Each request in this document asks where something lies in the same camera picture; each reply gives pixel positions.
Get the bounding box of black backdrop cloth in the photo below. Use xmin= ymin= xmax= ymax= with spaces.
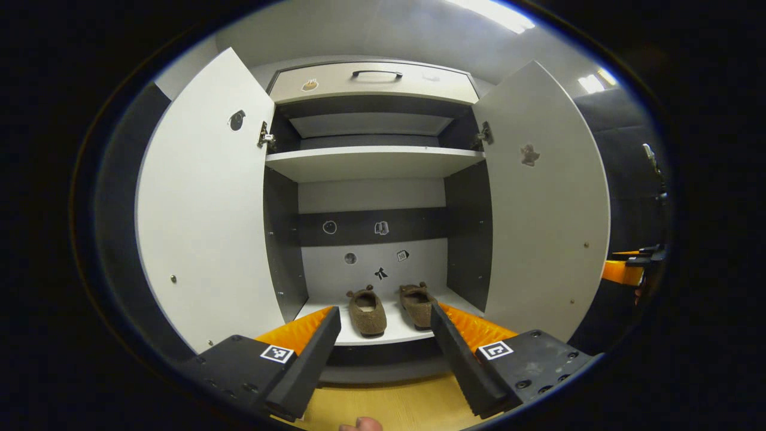
xmin=93 ymin=81 xmax=198 ymax=363
xmin=572 ymin=89 xmax=671 ymax=357

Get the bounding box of beige cabinet drawer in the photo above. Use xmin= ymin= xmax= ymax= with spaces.
xmin=268 ymin=62 xmax=481 ymax=107

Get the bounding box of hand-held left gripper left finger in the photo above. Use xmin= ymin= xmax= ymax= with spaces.
xmin=180 ymin=305 xmax=342 ymax=423

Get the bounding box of white shoe cabinet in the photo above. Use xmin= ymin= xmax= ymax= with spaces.
xmin=263 ymin=57 xmax=494 ymax=384

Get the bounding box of long ceiling light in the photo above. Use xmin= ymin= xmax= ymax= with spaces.
xmin=446 ymin=0 xmax=536 ymax=35

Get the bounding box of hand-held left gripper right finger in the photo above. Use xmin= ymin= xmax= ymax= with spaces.
xmin=430 ymin=301 xmax=602 ymax=420

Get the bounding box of brown fuzzy shoe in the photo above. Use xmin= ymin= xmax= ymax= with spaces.
xmin=346 ymin=284 xmax=388 ymax=338
xmin=399 ymin=281 xmax=439 ymax=332

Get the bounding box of small ceiling light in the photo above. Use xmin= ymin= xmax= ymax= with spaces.
xmin=577 ymin=67 xmax=618 ymax=95

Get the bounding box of dark metal stand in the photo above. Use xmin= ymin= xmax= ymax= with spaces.
xmin=642 ymin=142 xmax=668 ymax=252

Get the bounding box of white cabinet door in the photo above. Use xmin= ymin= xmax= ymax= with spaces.
xmin=472 ymin=60 xmax=611 ymax=343
xmin=135 ymin=47 xmax=287 ymax=355

